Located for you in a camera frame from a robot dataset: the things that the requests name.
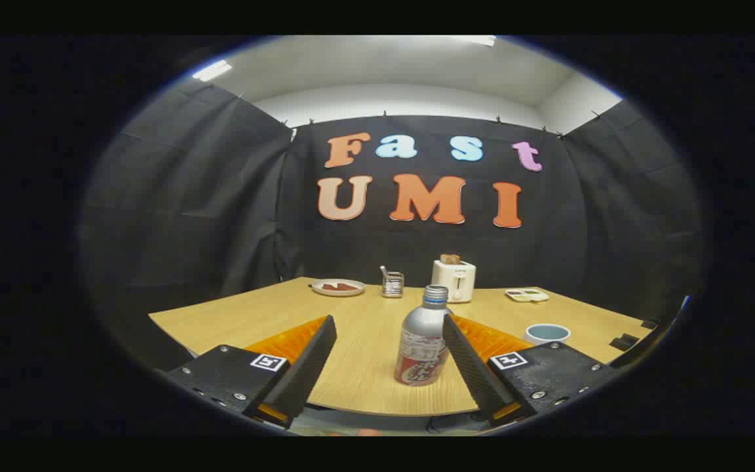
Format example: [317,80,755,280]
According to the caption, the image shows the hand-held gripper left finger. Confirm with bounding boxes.
[166,315,338,430]

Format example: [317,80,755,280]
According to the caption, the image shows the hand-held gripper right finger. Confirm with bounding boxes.
[442,313,617,430]

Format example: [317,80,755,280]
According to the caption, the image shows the silver juice bottle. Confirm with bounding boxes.
[394,285,452,387]

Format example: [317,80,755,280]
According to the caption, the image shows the white cup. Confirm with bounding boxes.
[524,323,571,346]

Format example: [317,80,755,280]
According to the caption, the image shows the wooden table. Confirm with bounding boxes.
[148,277,655,418]

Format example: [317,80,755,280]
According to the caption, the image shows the white plate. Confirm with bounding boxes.
[310,279,366,298]

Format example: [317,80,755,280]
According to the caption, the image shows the white toaster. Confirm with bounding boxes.
[431,259,477,304]

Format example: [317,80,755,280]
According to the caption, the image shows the metal utensil holder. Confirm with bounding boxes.
[379,265,405,299]

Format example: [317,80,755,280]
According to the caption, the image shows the black backdrop cloth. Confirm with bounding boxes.
[79,79,706,374]

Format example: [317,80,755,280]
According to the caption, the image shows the ceiling light panel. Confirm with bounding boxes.
[192,60,233,83]

